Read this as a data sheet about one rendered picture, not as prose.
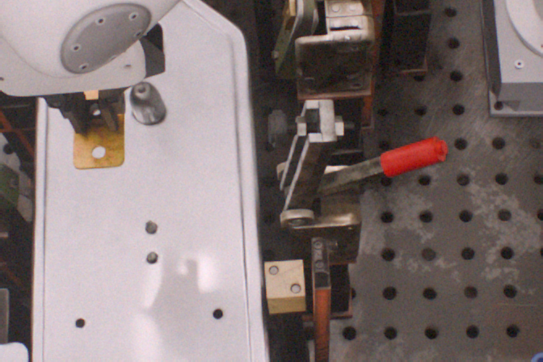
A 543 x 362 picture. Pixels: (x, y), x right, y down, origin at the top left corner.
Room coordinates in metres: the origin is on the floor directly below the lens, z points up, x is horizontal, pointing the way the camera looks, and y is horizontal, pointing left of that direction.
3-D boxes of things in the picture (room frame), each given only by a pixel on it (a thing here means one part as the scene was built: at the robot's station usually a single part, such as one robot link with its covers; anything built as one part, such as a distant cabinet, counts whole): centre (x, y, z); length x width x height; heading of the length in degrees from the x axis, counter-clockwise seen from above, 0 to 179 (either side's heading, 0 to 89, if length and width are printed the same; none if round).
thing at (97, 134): (0.33, 0.12, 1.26); 0.08 x 0.04 x 0.01; 177
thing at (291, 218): (0.30, -0.02, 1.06); 0.03 x 0.01 x 0.03; 87
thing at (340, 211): (0.32, -0.04, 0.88); 0.07 x 0.06 x 0.35; 87
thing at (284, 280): (0.25, 0.00, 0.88); 0.04 x 0.04 x 0.36; 87
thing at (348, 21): (0.50, -0.08, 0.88); 0.11 x 0.09 x 0.37; 87
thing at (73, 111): (0.33, 0.15, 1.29); 0.03 x 0.03 x 0.07; 87
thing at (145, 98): (0.46, 0.12, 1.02); 0.03 x 0.03 x 0.07
